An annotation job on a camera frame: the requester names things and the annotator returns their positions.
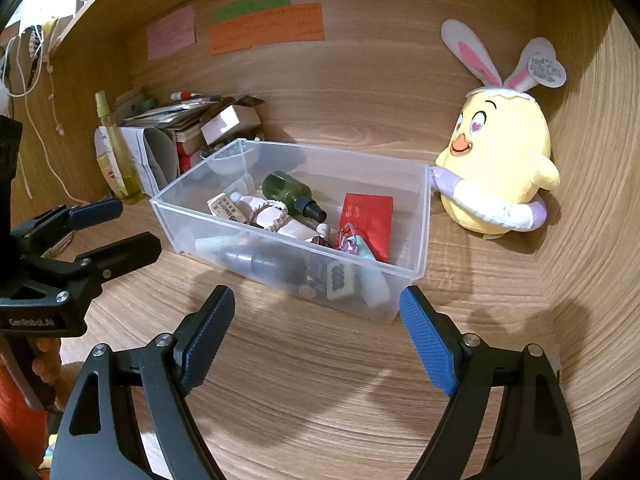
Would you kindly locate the person's left hand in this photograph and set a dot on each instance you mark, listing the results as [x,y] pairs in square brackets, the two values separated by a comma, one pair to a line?
[46,360]

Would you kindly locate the yellow-green spray bottle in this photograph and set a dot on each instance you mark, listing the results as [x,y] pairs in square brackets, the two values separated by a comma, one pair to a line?
[125,170]

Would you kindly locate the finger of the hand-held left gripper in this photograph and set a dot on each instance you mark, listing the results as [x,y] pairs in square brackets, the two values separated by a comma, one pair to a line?
[130,255]
[95,212]

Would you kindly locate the dark green bottle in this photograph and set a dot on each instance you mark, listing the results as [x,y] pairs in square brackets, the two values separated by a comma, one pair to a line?
[287,190]

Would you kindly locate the teal soft object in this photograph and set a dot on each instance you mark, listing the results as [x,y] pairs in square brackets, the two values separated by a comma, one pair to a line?
[366,252]

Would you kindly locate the yellow chick plush toy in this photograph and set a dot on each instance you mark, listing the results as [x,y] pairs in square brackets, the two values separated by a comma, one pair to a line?
[500,160]

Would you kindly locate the white ceramic bowl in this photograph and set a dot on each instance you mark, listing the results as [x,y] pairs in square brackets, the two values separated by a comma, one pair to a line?
[225,162]

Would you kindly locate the mahjong tile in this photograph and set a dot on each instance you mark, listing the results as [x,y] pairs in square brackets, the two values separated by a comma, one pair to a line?
[340,280]

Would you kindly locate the green paper note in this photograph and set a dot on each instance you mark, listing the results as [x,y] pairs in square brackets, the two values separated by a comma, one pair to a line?
[250,7]

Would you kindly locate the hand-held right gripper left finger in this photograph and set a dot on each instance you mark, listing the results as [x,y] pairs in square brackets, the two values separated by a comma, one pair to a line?
[207,340]

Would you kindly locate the red-capped marker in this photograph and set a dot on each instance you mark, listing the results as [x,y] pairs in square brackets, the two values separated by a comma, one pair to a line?
[182,95]

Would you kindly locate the pink bead charm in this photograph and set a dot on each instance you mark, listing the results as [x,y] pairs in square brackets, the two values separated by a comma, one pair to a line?
[350,245]

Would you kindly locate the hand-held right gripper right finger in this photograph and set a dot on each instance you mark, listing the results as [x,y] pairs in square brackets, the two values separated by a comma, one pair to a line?
[430,340]

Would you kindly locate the pink and white box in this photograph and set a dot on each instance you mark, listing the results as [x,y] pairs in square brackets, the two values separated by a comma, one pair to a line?
[225,122]

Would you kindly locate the stack of papers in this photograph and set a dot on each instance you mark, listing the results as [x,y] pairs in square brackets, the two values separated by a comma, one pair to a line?
[165,115]

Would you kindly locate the orange paper note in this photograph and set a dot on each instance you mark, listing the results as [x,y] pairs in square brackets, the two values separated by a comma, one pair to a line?
[265,32]

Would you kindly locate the red foil packet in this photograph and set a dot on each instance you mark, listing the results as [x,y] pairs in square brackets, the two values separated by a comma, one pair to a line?
[367,220]

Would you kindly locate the clear plastic storage bin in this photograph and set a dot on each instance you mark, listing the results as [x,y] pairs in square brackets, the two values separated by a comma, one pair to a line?
[405,220]

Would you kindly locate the dark purple bottle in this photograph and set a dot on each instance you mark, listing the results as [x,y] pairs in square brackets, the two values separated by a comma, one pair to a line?
[260,262]

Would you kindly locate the red box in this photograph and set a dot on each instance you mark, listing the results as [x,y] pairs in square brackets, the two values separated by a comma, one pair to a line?
[187,146]
[185,162]

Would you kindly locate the pink paper note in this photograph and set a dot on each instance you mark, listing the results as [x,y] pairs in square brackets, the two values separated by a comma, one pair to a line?
[170,32]

